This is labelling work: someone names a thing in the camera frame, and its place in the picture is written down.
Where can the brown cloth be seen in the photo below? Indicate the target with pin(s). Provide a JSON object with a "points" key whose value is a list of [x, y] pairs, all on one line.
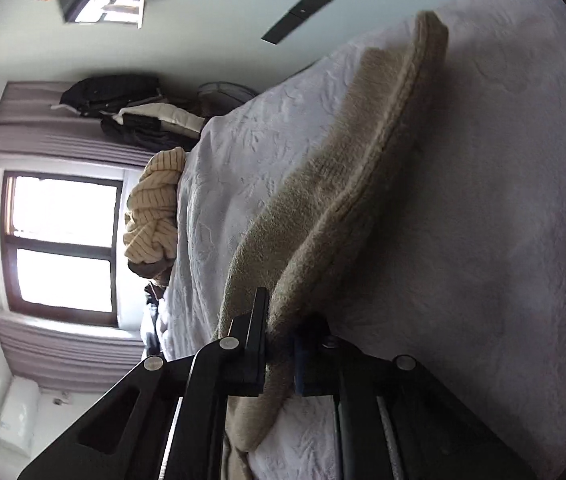
{"points": [[150, 271]]}

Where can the beige fuzzy garment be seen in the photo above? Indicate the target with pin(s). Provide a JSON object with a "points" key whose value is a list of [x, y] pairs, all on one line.
{"points": [[338, 185]]}

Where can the grey pleated curtain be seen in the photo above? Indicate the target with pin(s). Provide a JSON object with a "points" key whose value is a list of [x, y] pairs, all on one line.
{"points": [[63, 130], [63, 355]]}

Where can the standing fan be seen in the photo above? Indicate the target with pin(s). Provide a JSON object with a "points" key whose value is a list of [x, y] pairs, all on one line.
{"points": [[225, 94]]}

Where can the cream knitted sweater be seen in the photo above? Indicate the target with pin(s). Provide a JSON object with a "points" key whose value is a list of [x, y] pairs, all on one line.
{"points": [[153, 210]]}

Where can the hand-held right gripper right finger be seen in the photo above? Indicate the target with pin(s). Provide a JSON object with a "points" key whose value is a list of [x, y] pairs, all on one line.
{"points": [[299, 365]]}

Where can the black wall panel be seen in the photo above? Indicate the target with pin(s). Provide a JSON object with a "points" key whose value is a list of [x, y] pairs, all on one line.
{"points": [[297, 16]]}

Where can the pile of dark jackets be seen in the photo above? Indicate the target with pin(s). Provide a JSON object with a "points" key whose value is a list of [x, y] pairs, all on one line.
{"points": [[148, 127]]}

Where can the black backpack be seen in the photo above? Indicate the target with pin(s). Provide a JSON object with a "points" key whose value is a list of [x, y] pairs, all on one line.
{"points": [[108, 92]]}

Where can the wall socket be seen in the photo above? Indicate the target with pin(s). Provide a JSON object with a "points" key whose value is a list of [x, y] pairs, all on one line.
{"points": [[61, 400]]}

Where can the white air conditioner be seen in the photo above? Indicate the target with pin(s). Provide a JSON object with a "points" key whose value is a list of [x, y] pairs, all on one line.
{"points": [[17, 415]]}

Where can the dark clothes pile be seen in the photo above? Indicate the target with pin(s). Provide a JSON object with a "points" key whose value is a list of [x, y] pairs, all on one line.
{"points": [[152, 320]]}

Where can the white plush blanket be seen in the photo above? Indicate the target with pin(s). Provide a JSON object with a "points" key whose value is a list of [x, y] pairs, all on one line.
{"points": [[488, 210]]}

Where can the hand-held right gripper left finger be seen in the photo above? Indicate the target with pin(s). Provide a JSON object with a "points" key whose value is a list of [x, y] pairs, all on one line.
{"points": [[252, 355]]}

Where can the brown framed window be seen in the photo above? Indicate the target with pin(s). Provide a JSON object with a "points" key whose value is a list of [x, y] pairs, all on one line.
{"points": [[10, 240]]}

